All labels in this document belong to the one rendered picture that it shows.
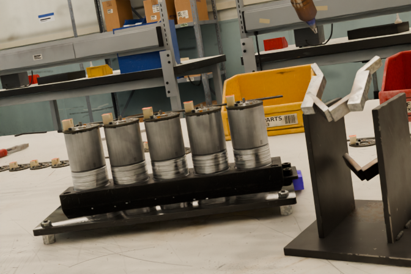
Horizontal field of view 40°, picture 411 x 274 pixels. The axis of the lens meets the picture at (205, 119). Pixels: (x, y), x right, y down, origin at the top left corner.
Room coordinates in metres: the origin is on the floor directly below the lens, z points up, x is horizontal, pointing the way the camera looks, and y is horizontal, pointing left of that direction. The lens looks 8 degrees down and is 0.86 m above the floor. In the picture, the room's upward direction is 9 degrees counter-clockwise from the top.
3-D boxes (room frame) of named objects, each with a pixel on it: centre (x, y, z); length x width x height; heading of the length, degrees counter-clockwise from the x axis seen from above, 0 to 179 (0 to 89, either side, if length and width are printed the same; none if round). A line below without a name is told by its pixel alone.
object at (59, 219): (0.36, 0.03, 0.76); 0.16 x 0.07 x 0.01; 83
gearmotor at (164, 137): (0.38, 0.03, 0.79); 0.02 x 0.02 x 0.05
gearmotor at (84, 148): (0.38, 0.08, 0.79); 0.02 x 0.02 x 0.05
